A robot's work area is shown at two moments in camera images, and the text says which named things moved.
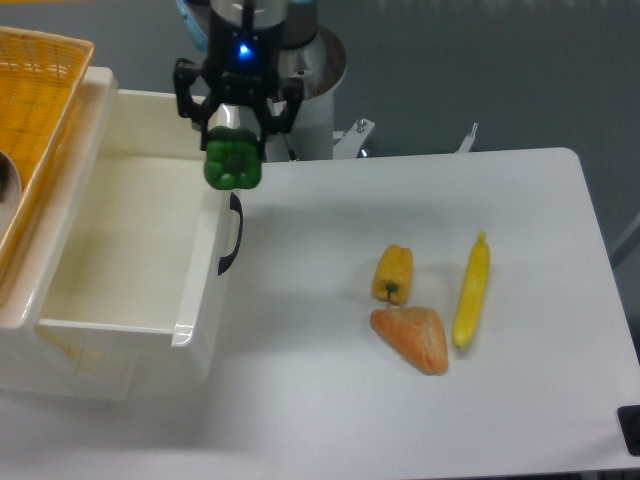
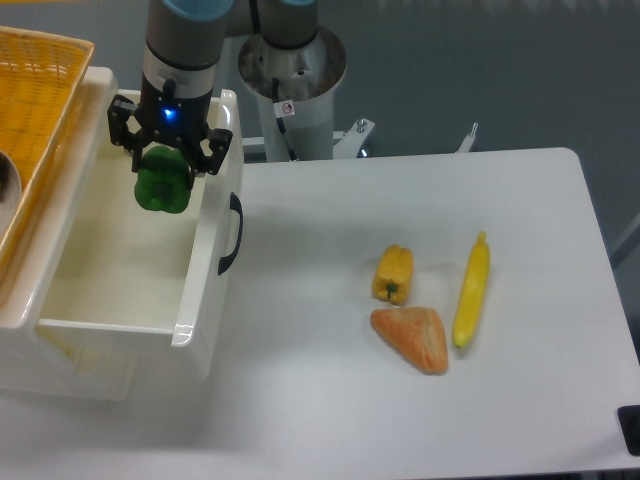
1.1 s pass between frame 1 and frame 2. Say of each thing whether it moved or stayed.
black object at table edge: stayed
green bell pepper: moved
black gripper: moved
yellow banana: stayed
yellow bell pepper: stayed
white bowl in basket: stayed
